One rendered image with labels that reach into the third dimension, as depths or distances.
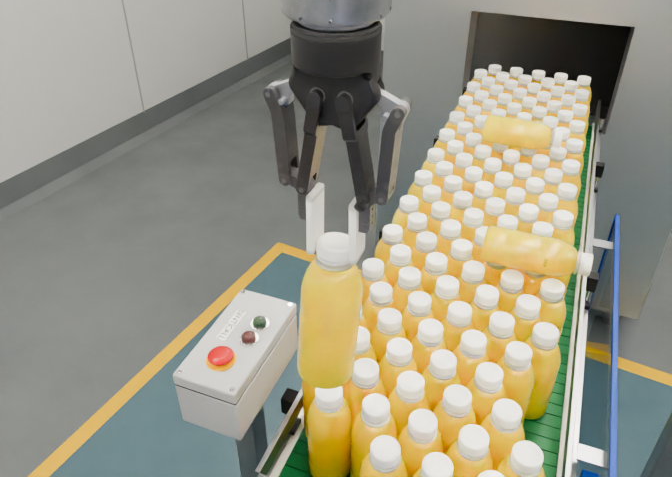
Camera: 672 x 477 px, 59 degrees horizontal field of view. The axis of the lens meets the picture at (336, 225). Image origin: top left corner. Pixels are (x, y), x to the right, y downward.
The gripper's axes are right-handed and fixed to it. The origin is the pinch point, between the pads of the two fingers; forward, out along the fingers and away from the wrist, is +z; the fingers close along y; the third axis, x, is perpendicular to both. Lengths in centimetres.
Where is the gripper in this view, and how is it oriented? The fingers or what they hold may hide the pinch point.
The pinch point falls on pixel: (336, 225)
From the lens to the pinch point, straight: 60.0
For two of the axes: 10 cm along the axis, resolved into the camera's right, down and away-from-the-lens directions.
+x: 3.7, -5.2, 7.7
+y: 9.3, 2.1, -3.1
